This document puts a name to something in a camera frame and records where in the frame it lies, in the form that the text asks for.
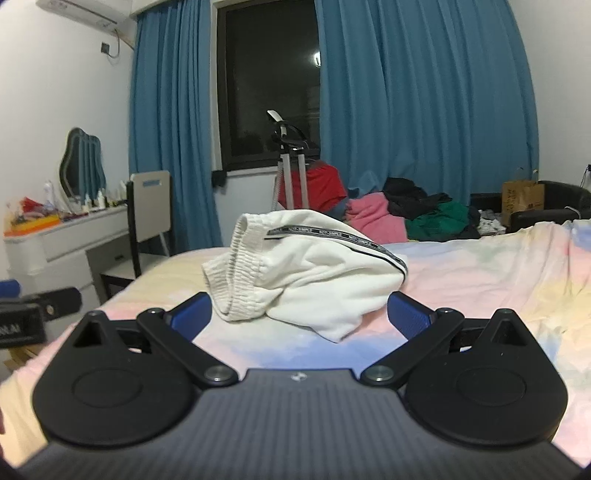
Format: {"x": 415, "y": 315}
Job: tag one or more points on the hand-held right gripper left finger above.
{"x": 194, "y": 314}

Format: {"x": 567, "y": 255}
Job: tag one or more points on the dark window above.
{"x": 263, "y": 92}

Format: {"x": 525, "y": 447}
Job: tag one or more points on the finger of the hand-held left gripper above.
{"x": 60, "y": 302}
{"x": 9, "y": 288}

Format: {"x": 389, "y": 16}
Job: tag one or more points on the small black wall box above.
{"x": 218, "y": 177}

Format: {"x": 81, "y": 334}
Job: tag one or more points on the wide blue curtain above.
{"x": 415, "y": 92}

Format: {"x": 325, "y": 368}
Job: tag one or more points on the row of small bottles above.
{"x": 101, "y": 199}

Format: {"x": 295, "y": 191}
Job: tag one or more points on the wall socket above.
{"x": 105, "y": 47}

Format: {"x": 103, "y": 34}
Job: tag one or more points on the bed with pastel sheet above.
{"x": 508, "y": 277}

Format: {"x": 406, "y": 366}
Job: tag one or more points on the white chair with black frame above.
{"x": 148, "y": 203}

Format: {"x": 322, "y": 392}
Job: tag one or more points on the orange tray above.
{"x": 32, "y": 225}

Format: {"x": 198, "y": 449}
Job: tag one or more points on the white air conditioner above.
{"x": 81, "y": 11}

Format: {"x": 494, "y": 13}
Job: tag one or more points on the white dresser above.
{"x": 60, "y": 249}

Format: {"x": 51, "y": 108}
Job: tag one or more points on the green garment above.
{"x": 438, "y": 224}

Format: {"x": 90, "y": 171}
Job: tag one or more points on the white towel with black stripes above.
{"x": 314, "y": 272}

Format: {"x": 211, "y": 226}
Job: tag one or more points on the pink garment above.
{"x": 374, "y": 217}

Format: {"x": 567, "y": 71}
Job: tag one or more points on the red garment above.
{"x": 323, "y": 187}

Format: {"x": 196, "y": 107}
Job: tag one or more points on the black sofa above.
{"x": 561, "y": 198}

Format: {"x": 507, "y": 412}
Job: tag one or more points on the narrow blue curtain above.
{"x": 175, "y": 115}

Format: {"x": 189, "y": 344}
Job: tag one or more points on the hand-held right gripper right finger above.
{"x": 408, "y": 314}

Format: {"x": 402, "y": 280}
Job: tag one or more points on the wavy-edged mirror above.
{"x": 83, "y": 161}

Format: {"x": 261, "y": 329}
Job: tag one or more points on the black clothes pile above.
{"x": 411, "y": 196}

